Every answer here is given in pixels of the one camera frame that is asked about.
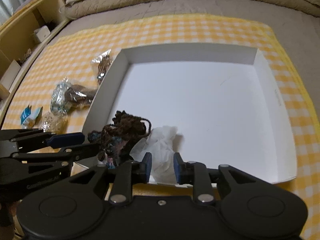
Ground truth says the blue wet wipe packet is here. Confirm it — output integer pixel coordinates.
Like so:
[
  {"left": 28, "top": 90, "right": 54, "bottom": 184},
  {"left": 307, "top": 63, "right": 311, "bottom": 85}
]
[{"left": 20, "top": 105, "right": 43, "bottom": 129}]

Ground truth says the bagged beige cord bundle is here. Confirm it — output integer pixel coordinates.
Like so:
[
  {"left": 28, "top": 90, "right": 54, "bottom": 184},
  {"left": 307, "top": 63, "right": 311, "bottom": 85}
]
[{"left": 39, "top": 110, "right": 69, "bottom": 133}]

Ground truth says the brown yarn hair tie bundle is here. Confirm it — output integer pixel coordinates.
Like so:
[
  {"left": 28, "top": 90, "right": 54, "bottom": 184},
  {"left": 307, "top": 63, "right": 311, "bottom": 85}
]
[{"left": 87, "top": 109, "right": 153, "bottom": 169}]

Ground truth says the blue floral silk pouch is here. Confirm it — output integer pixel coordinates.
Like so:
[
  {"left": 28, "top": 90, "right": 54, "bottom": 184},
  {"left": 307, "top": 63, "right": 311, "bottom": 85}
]
[{"left": 50, "top": 77, "right": 72, "bottom": 114}]

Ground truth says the yellow white checkered blanket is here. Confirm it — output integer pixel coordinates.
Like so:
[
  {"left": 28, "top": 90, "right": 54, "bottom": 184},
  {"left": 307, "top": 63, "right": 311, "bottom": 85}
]
[{"left": 2, "top": 14, "right": 319, "bottom": 239}]

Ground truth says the white board in shelf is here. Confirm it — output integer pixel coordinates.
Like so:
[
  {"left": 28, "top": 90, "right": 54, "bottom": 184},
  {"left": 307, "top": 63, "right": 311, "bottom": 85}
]
[{"left": 1, "top": 60, "right": 21, "bottom": 90}]

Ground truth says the white shallow cardboard box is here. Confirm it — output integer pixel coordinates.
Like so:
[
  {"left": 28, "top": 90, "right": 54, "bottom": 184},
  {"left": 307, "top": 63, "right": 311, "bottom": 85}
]
[{"left": 82, "top": 43, "right": 297, "bottom": 184}]

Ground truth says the wooden low shelf unit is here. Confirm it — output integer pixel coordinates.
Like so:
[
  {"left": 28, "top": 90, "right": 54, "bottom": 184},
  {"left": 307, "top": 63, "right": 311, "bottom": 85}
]
[{"left": 1, "top": 0, "right": 69, "bottom": 121}]

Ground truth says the white tissue box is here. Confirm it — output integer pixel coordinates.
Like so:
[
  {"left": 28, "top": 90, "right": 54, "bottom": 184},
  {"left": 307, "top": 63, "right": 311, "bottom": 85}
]
[{"left": 33, "top": 25, "right": 51, "bottom": 44}]

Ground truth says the grey bed sheet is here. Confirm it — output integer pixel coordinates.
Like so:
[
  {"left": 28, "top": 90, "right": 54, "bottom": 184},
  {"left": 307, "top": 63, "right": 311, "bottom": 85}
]
[{"left": 50, "top": 0, "right": 320, "bottom": 111}]

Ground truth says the bagged dark brown cord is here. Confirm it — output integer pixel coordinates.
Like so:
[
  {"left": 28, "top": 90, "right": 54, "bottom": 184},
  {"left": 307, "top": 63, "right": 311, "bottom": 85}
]
[{"left": 63, "top": 84, "right": 99, "bottom": 111}]

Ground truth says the bagged brown cord keychain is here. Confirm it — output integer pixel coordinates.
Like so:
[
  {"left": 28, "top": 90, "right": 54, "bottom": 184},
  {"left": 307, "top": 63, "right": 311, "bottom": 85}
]
[{"left": 91, "top": 49, "right": 113, "bottom": 85}]

